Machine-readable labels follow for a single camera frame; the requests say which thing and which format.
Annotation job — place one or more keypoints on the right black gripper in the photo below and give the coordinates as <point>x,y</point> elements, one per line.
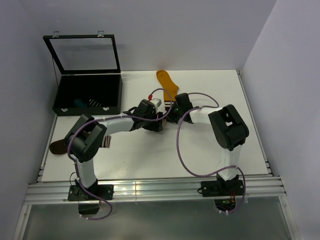
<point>170,117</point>

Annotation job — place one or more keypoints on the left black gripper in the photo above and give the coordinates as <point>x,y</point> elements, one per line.
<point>156,126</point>

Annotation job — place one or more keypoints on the black white striped ankle sock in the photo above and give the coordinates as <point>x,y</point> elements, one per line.
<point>92,103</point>

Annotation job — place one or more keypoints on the teal sock with red heel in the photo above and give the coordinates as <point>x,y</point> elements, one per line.
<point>81,103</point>

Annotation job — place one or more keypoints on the beige red reindeer sock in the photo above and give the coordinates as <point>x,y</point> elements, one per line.
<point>163,124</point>

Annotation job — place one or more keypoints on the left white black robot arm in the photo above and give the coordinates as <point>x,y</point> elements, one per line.
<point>86,137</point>

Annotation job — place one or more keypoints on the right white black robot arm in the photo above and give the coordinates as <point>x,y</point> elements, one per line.
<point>230,132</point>

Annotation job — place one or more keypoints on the mustard yellow striped sock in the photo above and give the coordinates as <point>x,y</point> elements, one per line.
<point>171,88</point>

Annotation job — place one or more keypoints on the black glass-lid display box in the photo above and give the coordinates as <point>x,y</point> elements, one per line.
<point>90,69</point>

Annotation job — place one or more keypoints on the brown pink striped sock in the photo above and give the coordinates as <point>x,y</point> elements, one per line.
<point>59,147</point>

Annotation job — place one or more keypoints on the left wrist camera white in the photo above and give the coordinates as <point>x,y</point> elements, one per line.
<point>155,101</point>

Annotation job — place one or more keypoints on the aluminium mounting rail frame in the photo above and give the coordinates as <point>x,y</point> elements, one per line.
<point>156,177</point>

